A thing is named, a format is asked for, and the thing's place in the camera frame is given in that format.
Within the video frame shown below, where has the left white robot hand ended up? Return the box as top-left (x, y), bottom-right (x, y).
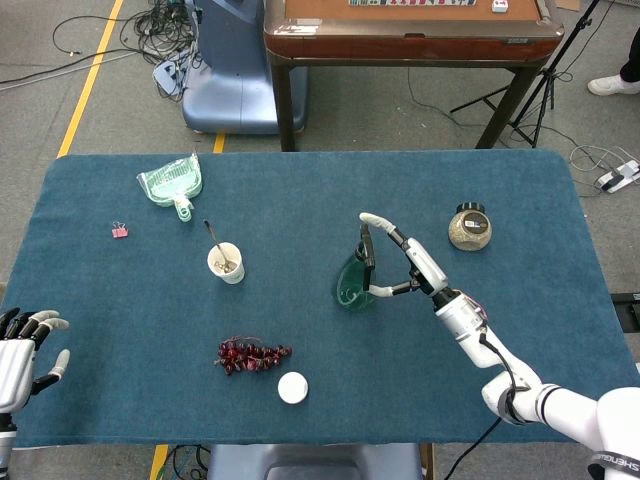
top-left (0, 307), bottom-right (71, 415)

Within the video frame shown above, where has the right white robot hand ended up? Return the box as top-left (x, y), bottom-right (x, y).
top-left (358, 211), bottom-right (450, 300)

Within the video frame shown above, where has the green glass bottle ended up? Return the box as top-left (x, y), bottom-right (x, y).
top-left (333, 223), bottom-right (377, 312)

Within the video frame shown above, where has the round glass jar of grains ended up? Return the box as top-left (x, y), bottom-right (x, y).
top-left (447, 201), bottom-right (493, 252)

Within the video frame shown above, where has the blue felt table cloth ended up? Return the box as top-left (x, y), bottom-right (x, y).
top-left (0, 148), bottom-right (640, 449)

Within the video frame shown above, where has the white floral paper cup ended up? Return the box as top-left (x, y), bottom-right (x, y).
top-left (206, 241), bottom-right (246, 286)

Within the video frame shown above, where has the dark red grape bunch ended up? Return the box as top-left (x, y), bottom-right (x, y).
top-left (214, 335), bottom-right (294, 377)

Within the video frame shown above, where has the metal spoon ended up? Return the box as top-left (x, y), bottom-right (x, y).
top-left (202, 218), bottom-right (235, 274)

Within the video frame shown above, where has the white power strip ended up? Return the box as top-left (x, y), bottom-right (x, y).
top-left (597, 159), bottom-right (640, 195)

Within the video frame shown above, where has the black tripod stand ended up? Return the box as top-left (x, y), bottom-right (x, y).
top-left (449, 0), bottom-right (604, 150)

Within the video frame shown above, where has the brown mahjong table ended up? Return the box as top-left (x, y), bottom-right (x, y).
top-left (262, 0), bottom-right (565, 152)

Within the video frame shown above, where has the grey-blue robot torso base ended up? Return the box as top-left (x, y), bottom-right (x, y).
top-left (207, 442), bottom-right (424, 480)

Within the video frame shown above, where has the pale green plastic dustpan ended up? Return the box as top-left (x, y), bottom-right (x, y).
top-left (136, 152), bottom-right (204, 224)

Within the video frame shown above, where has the white sneaker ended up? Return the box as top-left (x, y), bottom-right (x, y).
top-left (587, 74), bottom-right (640, 97)

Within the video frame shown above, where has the row of mahjong tiles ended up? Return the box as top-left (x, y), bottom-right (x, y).
top-left (348, 0), bottom-right (477, 8)

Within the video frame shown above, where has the dark trouser leg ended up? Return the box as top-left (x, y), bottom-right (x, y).
top-left (619, 42), bottom-right (640, 84)

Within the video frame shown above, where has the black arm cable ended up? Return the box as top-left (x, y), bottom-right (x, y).
top-left (442, 332), bottom-right (531, 480)

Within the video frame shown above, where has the black metal bracket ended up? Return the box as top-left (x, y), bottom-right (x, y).
top-left (610, 291), bottom-right (640, 331)

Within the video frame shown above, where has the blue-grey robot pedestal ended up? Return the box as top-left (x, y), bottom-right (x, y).
top-left (180, 0), bottom-right (309, 136)

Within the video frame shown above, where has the tangle of floor cables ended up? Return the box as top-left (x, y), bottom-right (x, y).
top-left (52, 0), bottom-right (201, 104)

